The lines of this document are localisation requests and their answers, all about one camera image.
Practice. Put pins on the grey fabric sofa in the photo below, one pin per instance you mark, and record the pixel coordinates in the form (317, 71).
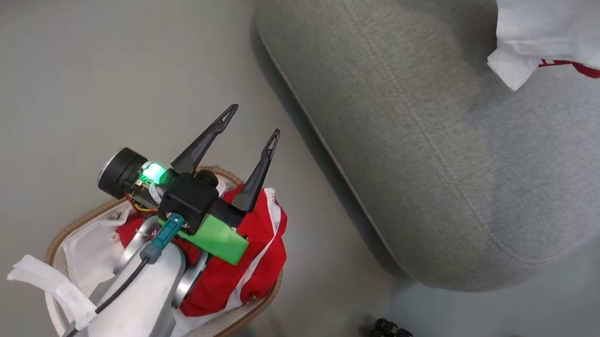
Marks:
(411, 144)

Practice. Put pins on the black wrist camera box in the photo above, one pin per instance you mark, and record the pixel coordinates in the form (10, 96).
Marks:
(188, 201)

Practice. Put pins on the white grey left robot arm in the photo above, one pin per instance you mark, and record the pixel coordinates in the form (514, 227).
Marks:
(140, 304)

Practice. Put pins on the brown wicker laundry basket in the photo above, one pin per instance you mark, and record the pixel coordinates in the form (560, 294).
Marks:
(256, 307)

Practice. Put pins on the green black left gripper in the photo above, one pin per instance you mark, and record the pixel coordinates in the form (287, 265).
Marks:
(218, 239)

